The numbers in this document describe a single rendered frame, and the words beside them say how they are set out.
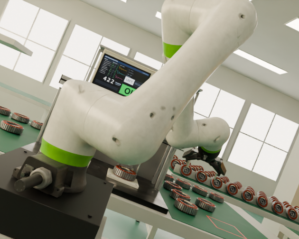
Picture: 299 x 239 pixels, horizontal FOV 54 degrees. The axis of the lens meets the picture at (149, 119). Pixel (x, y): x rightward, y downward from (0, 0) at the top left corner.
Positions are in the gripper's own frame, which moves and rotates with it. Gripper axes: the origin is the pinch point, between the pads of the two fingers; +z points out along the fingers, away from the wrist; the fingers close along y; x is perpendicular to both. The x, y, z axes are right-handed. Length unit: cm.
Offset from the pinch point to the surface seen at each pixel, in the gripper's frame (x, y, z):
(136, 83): 23, -47, -13
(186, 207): -18.2, 0.5, 4.0
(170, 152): 4.3, -17.7, 4.9
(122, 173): -19.6, -31.2, -4.5
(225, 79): 505, -57, 480
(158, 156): 6.8, -25.4, 20.4
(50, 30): 363, -494, 370
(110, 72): 21, -60, -17
